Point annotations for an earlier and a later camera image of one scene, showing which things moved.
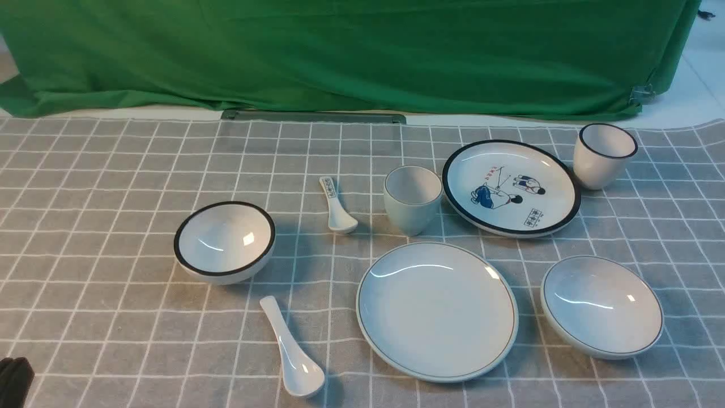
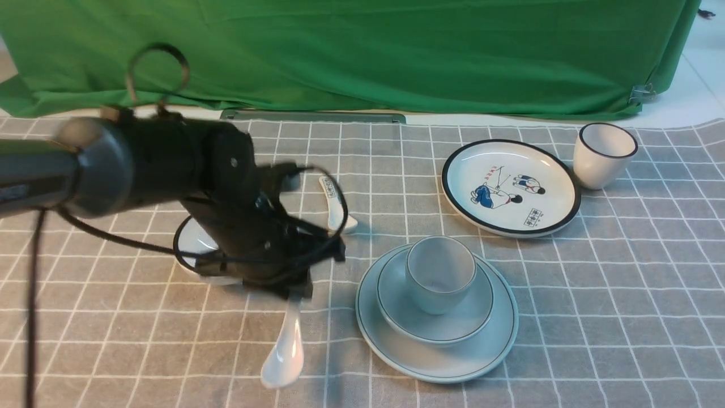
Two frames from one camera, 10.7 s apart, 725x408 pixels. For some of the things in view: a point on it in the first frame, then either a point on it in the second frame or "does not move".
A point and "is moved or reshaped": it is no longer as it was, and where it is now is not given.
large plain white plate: x=436 y=311 does not move
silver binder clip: x=640 y=95 does not move
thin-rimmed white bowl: x=600 y=307 -> x=408 y=321
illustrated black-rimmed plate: x=511 y=188 does not move
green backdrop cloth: x=591 y=60 does not move
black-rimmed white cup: x=600 y=153 does not move
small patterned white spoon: x=340 y=221 does not move
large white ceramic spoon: x=303 y=372 is moved or reshaped
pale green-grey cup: x=412 y=197 -> x=440 y=270
